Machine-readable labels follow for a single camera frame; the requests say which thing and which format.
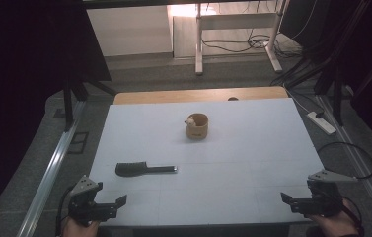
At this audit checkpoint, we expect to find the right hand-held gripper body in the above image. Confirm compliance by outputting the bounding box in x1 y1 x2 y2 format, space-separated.
290 169 359 219

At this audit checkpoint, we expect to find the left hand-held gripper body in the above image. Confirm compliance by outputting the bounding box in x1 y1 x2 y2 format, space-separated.
67 175 118 228

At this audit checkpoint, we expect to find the tangle of black floor cables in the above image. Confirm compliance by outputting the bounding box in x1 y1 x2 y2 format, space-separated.
200 32 304 59

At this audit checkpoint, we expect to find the person's right hand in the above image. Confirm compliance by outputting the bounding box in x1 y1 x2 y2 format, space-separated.
306 197 361 237

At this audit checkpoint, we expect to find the black comb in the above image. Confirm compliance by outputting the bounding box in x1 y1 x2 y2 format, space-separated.
114 160 179 178

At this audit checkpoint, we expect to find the white desk frame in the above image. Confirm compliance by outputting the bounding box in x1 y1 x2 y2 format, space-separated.
194 0 289 76

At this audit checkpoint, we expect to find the black floor frame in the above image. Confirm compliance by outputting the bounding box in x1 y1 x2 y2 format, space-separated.
66 130 90 156

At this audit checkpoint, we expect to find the white power strip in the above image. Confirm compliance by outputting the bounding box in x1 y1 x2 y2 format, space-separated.
306 111 337 136

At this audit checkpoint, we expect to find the aluminium rail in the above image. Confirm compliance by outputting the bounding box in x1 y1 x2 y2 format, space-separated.
16 100 87 237
316 94 372 233

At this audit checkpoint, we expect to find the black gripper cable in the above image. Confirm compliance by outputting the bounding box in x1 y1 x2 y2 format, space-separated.
316 140 372 231
54 185 76 237

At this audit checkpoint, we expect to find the black metal stand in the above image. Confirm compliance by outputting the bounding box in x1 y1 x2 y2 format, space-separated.
61 77 118 133

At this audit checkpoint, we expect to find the wooden cup with animal figure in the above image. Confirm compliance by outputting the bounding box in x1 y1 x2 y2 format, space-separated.
184 113 210 140

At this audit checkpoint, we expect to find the black curtain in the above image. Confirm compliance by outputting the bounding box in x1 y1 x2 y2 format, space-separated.
0 0 112 228

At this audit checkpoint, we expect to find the person's left hand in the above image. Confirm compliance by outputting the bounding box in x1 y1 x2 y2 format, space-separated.
62 217 101 237

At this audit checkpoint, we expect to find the wooden table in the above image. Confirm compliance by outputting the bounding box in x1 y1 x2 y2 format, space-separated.
112 86 289 106

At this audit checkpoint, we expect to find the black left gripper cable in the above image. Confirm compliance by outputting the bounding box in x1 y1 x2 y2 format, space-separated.
54 185 76 237

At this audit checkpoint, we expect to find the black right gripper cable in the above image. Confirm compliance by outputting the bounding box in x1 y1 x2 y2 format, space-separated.
316 140 372 231

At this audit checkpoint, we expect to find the black tripod stand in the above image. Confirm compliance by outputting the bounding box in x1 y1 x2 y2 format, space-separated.
270 0 372 127

